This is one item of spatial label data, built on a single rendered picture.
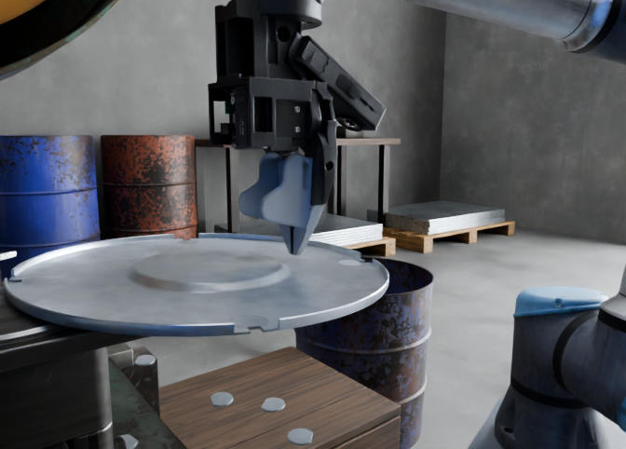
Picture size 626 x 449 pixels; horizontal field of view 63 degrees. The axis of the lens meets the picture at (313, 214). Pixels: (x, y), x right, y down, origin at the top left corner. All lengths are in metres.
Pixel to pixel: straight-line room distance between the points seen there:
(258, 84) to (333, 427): 0.76
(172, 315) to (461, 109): 5.41
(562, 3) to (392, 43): 4.62
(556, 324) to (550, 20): 0.38
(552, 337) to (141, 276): 0.53
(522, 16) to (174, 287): 0.51
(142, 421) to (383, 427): 0.67
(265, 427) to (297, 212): 0.66
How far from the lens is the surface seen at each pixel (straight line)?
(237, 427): 1.05
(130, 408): 0.53
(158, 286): 0.38
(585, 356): 0.70
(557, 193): 5.10
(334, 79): 0.46
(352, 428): 1.04
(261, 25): 0.43
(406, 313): 1.41
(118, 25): 3.90
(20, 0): 0.73
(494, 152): 5.42
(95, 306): 0.35
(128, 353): 0.66
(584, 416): 0.81
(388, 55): 5.25
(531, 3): 0.68
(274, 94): 0.40
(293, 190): 0.43
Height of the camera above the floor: 0.89
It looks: 9 degrees down
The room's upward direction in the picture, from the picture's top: straight up
